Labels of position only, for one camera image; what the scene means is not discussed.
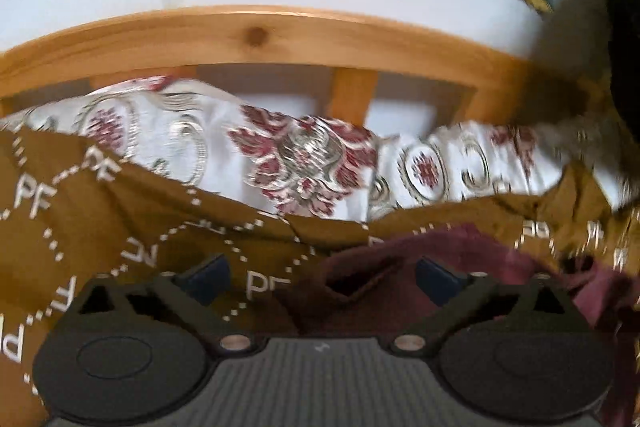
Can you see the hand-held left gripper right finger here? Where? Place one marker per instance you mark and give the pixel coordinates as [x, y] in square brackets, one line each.
[440, 282]

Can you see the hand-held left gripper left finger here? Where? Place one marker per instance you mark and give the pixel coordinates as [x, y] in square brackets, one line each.
[207, 279]

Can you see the maroon long-sleeve shirt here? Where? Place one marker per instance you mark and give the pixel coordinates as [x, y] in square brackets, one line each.
[390, 267]

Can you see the brown patterned blanket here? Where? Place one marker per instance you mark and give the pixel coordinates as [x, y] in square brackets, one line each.
[100, 232]

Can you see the white floral pillow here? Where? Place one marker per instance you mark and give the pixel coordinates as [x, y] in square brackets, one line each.
[310, 157]

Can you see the wooden bed headboard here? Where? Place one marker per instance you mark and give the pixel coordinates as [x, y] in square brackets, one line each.
[250, 32]

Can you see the black puffer jacket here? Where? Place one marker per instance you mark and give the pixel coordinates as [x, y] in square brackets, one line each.
[627, 57]

